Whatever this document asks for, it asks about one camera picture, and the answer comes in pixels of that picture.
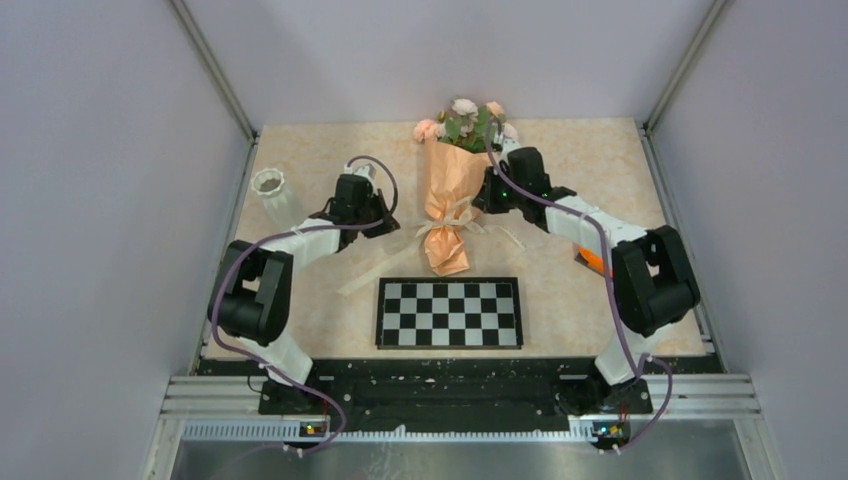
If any aluminium frame rail right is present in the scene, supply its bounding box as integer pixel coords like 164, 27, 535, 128
642, 1, 739, 372

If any black white checkerboard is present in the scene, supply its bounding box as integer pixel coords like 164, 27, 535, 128
375, 277, 524, 350

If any aluminium front rail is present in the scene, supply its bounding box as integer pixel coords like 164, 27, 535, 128
160, 374, 761, 445

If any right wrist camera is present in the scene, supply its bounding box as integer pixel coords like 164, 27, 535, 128
492, 134, 522, 162

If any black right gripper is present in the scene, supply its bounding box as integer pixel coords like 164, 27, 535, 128
472, 167, 525, 216

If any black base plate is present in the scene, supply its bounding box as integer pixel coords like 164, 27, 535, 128
195, 357, 723, 435

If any flower bouquet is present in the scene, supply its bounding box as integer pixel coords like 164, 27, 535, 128
412, 98, 517, 277

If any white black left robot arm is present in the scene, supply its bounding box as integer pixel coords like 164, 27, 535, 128
207, 173, 400, 414

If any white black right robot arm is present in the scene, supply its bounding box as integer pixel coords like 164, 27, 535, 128
473, 141, 701, 412

